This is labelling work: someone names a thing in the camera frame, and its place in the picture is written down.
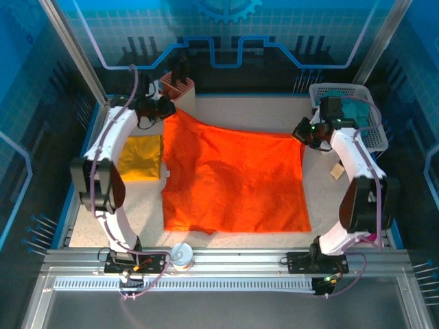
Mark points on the aluminium rail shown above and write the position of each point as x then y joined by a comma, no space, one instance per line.
240,260

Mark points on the cream knife block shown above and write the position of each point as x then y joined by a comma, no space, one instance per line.
187,96

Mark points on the teal t-shirt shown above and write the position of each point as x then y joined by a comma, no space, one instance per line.
356,109

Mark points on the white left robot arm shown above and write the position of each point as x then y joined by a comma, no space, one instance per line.
116,130

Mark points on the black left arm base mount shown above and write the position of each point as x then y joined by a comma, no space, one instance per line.
154,262

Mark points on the tin can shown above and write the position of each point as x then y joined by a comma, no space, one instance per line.
181,257

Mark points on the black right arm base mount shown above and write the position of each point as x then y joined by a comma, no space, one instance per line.
298,262

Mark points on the aluminium frame post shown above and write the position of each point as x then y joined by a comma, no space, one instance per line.
79,58
377,44

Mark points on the white plastic basket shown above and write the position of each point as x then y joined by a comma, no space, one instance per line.
374,137

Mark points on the folded yellow t-shirt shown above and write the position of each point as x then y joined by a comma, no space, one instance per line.
140,157

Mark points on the orange t-shirt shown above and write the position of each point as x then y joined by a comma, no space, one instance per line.
233,178

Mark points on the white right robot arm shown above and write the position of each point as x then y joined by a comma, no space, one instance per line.
353,157

